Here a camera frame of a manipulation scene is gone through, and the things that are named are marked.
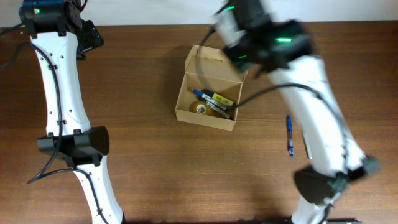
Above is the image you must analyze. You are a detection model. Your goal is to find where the brown cardboard box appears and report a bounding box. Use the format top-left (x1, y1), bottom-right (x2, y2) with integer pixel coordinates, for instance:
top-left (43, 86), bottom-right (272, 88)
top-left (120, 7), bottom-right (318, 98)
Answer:
top-left (175, 45), bottom-right (248, 131)

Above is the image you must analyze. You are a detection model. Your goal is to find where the yellow highlighter marker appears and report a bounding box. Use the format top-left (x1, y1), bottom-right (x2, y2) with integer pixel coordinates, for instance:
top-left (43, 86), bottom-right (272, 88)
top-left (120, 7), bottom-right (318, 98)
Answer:
top-left (203, 89), bottom-right (234, 106)

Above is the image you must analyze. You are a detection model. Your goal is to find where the blue white marker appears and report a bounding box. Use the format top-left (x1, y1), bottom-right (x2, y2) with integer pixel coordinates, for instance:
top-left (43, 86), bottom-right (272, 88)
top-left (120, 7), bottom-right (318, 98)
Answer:
top-left (193, 89), bottom-right (228, 111)

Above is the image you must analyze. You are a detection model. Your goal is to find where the black white marker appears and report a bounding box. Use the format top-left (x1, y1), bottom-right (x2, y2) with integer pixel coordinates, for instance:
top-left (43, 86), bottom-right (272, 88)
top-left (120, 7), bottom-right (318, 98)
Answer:
top-left (207, 102), bottom-right (231, 119)

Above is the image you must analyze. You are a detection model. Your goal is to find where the yellow tape roll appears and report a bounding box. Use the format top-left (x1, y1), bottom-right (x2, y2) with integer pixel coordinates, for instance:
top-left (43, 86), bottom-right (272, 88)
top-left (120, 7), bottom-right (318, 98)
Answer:
top-left (190, 101), bottom-right (216, 116)

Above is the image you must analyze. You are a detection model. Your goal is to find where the blue ballpoint pen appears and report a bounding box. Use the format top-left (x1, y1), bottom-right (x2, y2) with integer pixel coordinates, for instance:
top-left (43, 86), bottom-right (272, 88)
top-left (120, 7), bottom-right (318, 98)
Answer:
top-left (286, 115), bottom-right (294, 157)

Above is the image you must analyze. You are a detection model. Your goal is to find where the black fine marker pen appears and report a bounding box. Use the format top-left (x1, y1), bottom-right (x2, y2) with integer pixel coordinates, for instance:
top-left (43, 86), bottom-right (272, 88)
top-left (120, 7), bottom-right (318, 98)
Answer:
top-left (302, 132), bottom-right (312, 159)

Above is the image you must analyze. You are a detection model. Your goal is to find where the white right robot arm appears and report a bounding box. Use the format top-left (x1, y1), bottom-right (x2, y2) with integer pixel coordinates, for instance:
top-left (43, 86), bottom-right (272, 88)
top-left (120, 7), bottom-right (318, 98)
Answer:
top-left (216, 1), bottom-right (380, 223)

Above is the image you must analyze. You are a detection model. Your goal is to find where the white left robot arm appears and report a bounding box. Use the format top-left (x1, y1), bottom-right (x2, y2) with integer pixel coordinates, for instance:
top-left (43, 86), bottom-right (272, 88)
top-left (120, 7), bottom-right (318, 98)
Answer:
top-left (19, 0), bottom-right (126, 223)

